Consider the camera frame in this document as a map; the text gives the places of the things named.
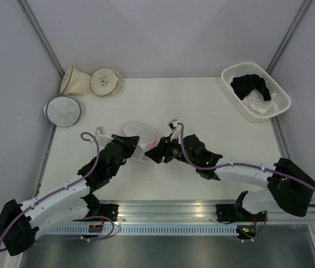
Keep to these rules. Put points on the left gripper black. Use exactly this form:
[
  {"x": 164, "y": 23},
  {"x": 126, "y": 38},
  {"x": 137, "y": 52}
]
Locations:
[{"x": 130, "y": 142}]

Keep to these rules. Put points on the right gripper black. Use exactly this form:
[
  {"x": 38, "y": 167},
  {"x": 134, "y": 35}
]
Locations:
[{"x": 162, "y": 149}]

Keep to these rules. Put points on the pink-trimmed mesh laundry bag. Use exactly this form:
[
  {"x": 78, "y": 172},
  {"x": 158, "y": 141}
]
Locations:
[{"x": 148, "y": 137}]

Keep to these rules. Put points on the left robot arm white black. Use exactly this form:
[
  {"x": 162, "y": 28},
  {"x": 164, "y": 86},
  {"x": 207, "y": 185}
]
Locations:
[{"x": 22, "y": 224}]

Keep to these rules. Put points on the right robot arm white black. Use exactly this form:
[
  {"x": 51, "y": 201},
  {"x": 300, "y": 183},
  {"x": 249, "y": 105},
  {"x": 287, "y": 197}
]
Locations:
[{"x": 284, "y": 185}]

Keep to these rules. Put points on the beige laundry bag bra logo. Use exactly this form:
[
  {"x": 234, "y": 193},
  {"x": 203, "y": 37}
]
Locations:
[{"x": 107, "y": 83}]

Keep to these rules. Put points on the grey-trimmed mesh laundry bag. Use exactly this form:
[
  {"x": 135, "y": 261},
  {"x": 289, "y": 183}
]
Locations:
[{"x": 64, "y": 111}]

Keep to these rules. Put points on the beige laundry bag left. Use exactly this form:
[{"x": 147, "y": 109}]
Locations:
[{"x": 75, "y": 83}]

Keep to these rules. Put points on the black garment in basket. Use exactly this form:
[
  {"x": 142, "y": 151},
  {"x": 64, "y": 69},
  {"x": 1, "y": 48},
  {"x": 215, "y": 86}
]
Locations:
[{"x": 244, "y": 85}]

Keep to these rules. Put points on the white garment in basket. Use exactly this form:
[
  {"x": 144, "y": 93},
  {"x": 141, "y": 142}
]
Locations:
[{"x": 263, "y": 107}]

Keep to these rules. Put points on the white perforated plastic basket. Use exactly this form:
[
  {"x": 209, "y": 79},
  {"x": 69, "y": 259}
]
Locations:
[{"x": 282, "y": 99}]

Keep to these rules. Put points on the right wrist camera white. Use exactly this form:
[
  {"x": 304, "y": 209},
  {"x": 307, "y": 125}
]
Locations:
[{"x": 176, "y": 127}]

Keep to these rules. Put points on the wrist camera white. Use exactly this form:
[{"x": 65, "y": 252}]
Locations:
[
  {"x": 101, "y": 136},
  {"x": 176, "y": 127}
]

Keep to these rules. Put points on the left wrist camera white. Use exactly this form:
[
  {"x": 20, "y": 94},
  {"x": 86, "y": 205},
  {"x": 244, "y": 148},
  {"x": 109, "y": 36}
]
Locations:
[{"x": 101, "y": 136}]

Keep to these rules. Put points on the aluminium mounting rail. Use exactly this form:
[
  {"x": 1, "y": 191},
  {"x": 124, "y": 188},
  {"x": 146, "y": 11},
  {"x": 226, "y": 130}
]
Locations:
[{"x": 189, "y": 212}]

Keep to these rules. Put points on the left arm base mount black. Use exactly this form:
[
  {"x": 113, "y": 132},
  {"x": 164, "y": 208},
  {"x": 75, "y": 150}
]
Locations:
[{"x": 107, "y": 210}]

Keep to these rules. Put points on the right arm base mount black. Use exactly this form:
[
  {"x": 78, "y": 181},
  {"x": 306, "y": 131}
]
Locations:
[{"x": 226, "y": 214}]

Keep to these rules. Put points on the white slotted cable duct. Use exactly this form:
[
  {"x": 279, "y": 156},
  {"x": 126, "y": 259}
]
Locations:
[{"x": 146, "y": 230}]

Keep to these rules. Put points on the left aluminium frame post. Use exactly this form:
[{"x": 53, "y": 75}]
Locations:
[{"x": 35, "y": 25}]

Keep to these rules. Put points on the aluminium frame post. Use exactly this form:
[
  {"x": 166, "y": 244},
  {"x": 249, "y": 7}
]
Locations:
[
  {"x": 35, "y": 25},
  {"x": 292, "y": 28}
]

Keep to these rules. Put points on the right aluminium frame post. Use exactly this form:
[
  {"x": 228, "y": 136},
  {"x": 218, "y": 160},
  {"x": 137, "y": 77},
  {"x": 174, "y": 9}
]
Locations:
[{"x": 292, "y": 28}]

